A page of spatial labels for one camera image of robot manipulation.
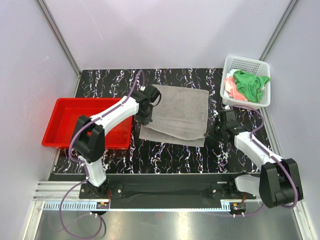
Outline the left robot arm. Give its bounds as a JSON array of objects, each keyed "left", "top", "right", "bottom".
[{"left": 69, "top": 85, "right": 162, "bottom": 198}]

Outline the grey towel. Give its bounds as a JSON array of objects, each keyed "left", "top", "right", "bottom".
[{"left": 139, "top": 85, "right": 209, "bottom": 148}]

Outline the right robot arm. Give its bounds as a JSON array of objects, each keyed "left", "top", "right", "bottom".
[{"left": 206, "top": 109, "right": 303, "bottom": 209}]

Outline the right aluminium frame post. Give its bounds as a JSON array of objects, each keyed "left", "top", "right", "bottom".
[{"left": 259, "top": 0, "right": 300, "bottom": 61}]

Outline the white plastic basket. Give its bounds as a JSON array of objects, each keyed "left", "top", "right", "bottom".
[{"left": 220, "top": 55, "right": 271, "bottom": 110}]

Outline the left aluminium frame post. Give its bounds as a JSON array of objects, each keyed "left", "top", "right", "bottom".
[{"left": 34, "top": 0, "right": 82, "bottom": 78}]

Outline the aluminium frame post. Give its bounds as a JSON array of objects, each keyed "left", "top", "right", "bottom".
[
  {"left": 34, "top": 0, "right": 82, "bottom": 78},
  {"left": 259, "top": 0, "right": 300, "bottom": 61}
]

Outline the white towel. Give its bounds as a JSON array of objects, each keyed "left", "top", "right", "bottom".
[{"left": 226, "top": 69, "right": 237, "bottom": 78}]

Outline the green towel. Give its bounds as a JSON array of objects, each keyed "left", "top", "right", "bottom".
[{"left": 233, "top": 70, "right": 271, "bottom": 103}]

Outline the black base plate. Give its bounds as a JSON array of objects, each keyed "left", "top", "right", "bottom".
[{"left": 79, "top": 173, "right": 255, "bottom": 211}]

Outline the pink towel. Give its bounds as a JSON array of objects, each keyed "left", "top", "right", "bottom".
[{"left": 224, "top": 75, "right": 248, "bottom": 102}]

